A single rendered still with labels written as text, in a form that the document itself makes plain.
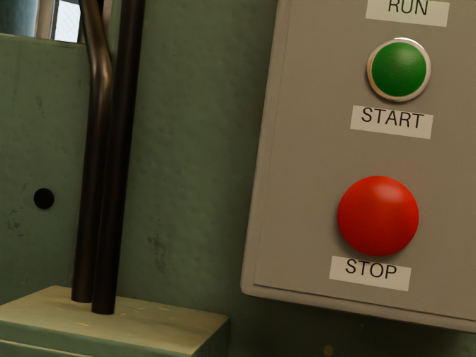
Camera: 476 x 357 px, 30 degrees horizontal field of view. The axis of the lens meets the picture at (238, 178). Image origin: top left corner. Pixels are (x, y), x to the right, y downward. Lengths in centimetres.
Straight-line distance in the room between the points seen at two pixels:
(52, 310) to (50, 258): 10
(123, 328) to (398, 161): 13
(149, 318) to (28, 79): 16
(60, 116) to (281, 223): 17
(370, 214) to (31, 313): 14
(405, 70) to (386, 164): 4
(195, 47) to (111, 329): 14
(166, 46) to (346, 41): 11
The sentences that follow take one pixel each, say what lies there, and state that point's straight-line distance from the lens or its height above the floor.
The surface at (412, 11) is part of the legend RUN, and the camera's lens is 34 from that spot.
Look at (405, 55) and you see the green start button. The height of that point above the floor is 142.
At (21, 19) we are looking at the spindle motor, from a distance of 56.
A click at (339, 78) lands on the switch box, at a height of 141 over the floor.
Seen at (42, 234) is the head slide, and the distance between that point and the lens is 48.
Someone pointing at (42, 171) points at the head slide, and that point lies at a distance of 47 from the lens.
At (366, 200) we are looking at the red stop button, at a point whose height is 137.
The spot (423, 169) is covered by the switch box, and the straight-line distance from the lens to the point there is 34.
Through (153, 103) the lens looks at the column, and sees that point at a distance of 41.
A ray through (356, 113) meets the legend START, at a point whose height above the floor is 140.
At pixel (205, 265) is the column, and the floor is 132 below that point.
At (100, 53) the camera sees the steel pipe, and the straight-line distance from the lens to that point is 41.
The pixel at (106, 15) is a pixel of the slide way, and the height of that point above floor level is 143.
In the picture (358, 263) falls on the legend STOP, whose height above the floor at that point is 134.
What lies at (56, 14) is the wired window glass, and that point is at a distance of 206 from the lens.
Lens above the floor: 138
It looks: 3 degrees down
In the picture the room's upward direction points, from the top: 8 degrees clockwise
